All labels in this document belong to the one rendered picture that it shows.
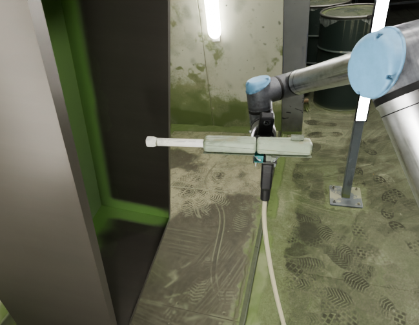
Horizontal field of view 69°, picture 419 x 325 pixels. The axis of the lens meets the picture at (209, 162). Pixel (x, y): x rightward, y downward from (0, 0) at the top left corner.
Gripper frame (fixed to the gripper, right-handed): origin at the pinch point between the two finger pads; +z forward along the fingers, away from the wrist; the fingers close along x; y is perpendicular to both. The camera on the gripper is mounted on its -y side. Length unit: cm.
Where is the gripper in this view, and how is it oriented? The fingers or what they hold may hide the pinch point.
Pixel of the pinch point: (266, 156)
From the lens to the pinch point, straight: 90.1
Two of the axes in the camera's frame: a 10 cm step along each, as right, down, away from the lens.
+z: -1.1, 4.7, -8.7
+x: -9.9, -0.5, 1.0
